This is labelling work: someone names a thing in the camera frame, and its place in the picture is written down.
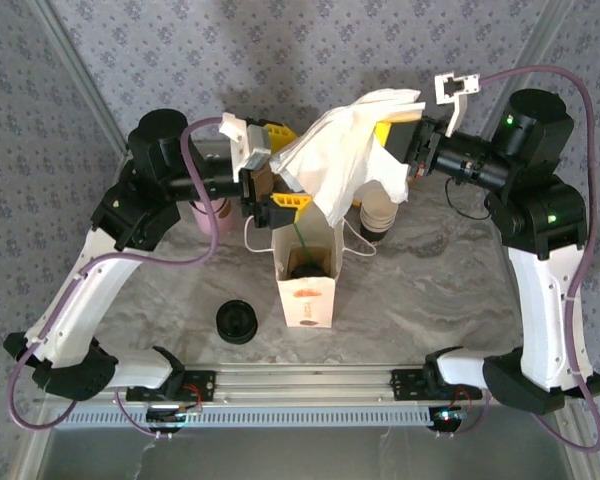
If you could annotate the green stirrer stick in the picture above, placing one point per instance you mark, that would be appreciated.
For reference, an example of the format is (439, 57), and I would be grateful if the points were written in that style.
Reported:
(304, 246)

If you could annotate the white paper napkin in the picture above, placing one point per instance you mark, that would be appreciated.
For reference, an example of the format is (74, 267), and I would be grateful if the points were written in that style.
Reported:
(340, 160)

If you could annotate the black cup lid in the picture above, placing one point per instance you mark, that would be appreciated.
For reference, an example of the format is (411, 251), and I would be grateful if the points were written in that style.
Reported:
(309, 271)

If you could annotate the printed paper takeout bag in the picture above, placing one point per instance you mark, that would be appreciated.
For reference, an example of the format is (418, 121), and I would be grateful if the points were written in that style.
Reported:
(305, 305)

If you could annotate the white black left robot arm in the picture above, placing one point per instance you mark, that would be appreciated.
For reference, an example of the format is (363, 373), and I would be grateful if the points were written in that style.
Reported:
(85, 295)

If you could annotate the pink cup of stirrer sticks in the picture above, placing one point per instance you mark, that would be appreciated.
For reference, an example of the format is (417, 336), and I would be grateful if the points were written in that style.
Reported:
(202, 220)

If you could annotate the stack of black cup lids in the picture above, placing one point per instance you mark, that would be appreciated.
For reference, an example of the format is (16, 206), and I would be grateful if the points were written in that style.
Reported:
(235, 322)

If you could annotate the small circuit board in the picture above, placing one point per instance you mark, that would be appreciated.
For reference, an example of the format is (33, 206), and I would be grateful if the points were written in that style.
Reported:
(165, 416)
(445, 416)

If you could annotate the grey metal sheet panel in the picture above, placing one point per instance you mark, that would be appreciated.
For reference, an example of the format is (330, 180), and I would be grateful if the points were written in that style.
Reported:
(300, 455)

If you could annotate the aluminium frame post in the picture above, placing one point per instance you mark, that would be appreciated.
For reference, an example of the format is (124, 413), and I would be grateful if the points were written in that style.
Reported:
(542, 35)
(112, 125)

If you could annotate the aluminium mounting rail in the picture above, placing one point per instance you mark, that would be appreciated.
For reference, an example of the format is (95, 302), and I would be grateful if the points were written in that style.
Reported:
(305, 385)

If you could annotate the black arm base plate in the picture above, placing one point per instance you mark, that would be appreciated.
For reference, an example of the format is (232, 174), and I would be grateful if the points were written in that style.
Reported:
(405, 385)
(205, 382)

